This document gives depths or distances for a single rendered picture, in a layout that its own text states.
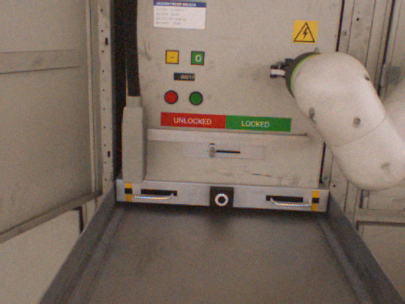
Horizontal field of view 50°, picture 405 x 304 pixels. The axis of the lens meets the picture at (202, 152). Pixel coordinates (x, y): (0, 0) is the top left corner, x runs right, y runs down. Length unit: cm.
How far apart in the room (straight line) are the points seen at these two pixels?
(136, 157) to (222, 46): 33
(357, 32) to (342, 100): 56
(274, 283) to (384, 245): 54
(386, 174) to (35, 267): 103
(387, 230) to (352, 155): 67
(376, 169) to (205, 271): 39
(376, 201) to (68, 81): 87
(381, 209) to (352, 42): 46
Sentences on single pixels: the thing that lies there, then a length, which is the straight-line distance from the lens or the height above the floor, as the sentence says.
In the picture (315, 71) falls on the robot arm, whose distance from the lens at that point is 64.
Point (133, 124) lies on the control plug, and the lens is 96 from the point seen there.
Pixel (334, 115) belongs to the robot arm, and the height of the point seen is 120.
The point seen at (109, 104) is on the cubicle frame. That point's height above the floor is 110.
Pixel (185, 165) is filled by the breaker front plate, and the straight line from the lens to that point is 109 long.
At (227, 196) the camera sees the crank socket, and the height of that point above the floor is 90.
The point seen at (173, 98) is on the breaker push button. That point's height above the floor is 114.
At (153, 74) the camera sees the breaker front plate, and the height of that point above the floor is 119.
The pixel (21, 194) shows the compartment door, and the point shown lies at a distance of 108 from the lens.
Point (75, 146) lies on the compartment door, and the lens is 117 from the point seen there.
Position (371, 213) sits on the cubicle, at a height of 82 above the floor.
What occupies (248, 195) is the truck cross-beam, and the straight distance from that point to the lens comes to 111.
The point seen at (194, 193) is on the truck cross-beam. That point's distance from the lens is 110.
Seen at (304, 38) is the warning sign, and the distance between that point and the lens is 105.
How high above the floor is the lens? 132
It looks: 17 degrees down
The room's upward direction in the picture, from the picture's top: 3 degrees clockwise
